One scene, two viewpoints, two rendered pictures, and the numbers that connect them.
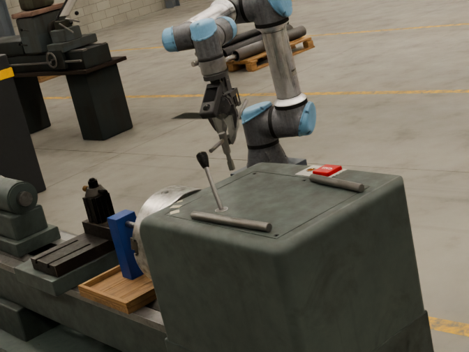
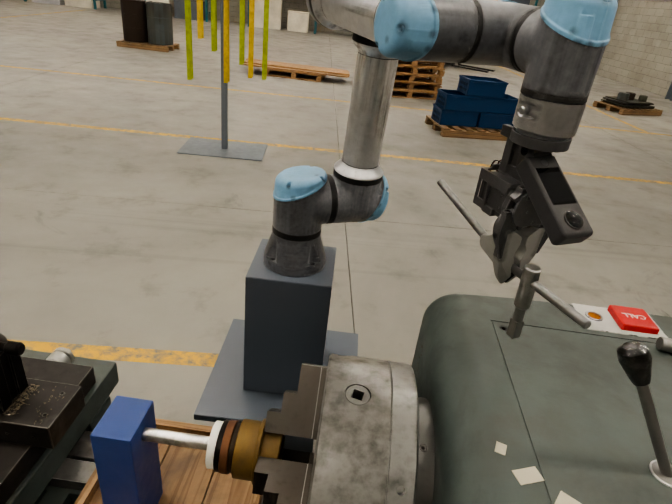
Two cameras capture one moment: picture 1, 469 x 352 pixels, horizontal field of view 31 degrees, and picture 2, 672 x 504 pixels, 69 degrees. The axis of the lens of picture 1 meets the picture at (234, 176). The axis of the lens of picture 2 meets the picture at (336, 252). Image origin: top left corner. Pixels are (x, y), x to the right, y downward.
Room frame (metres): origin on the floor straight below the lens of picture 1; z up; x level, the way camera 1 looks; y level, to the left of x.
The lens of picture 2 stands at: (2.21, 0.61, 1.70)
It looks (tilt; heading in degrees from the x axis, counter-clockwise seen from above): 28 degrees down; 310
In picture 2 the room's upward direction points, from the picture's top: 7 degrees clockwise
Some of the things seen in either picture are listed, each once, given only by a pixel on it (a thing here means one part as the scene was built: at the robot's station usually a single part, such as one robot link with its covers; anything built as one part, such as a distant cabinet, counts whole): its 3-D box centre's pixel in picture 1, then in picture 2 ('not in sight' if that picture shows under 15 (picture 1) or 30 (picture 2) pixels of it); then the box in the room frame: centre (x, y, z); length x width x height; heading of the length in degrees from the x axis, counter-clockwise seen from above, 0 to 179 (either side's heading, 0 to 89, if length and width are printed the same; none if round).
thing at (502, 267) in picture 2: (224, 128); (494, 249); (2.43, 0.00, 1.40); 0.06 x 0.03 x 0.09; 155
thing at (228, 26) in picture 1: (214, 33); (500, 34); (2.52, -0.04, 1.67); 0.11 x 0.11 x 0.08; 63
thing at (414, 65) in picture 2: not in sight; (406, 75); (7.96, -7.81, 0.36); 1.26 x 0.86 x 0.73; 56
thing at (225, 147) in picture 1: (227, 151); (522, 302); (2.37, 0.01, 1.35); 0.02 x 0.02 x 0.12
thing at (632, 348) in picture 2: (203, 159); (633, 362); (2.22, 0.07, 1.38); 0.04 x 0.03 x 0.05; 38
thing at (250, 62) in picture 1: (261, 54); not in sight; (11.40, -0.71, 0.07); 1.24 x 0.86 x 0.14; 130
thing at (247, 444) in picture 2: not in sight; (250, 449); (2.60, 0.29, 1.08); 0.09 x 0.09 x 0.09; 38
